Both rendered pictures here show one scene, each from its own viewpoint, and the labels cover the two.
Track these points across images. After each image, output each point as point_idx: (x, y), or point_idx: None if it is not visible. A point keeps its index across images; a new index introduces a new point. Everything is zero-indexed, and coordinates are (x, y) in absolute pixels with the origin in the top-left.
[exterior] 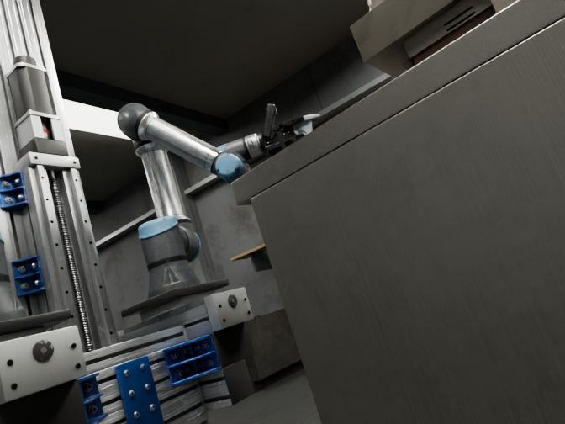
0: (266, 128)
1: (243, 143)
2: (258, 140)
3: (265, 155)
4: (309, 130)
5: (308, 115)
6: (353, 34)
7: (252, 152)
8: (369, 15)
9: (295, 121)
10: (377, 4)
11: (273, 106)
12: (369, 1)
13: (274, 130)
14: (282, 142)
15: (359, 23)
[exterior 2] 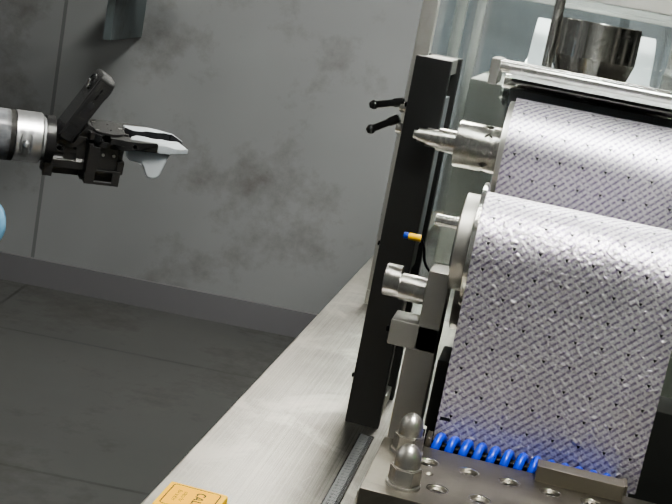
0: (74, 124)
1: (11, 134)
2: (46, 141)
3: (42, 172)
4: (154, 173)
5: (169, 146)
6: (358, 500)
7: (20, 158)
8: (389, 500)
9: (139, 149)
10: (404, 478)
11: (111, 88)
12: (399, 461)
13: (86, 133)
14: (92, 171)
15: (372, 496)
